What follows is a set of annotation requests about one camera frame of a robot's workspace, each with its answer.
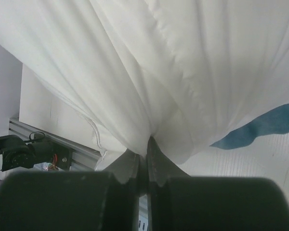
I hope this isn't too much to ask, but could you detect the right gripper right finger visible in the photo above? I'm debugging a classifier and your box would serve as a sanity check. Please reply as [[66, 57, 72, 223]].
[[146, 138, 289, 231]]

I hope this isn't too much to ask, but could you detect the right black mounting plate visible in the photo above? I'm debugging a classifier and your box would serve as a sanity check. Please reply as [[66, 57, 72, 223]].
[[42, 142, 73, 171]]

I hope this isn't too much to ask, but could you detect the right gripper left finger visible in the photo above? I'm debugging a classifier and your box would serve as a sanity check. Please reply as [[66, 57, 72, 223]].
[[0, 151, 140, 231]]

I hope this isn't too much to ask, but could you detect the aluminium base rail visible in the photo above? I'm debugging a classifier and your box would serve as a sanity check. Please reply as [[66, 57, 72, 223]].
[[9, 118, 101, 171]]

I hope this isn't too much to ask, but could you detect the white pillow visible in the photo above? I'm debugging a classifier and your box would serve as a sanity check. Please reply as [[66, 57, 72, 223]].
[[0, 0, 289, 164]]

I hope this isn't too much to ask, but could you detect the blue patterned pillowcase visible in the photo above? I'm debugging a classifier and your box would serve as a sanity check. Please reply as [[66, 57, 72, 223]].
[[212, 103, 289, 150]]

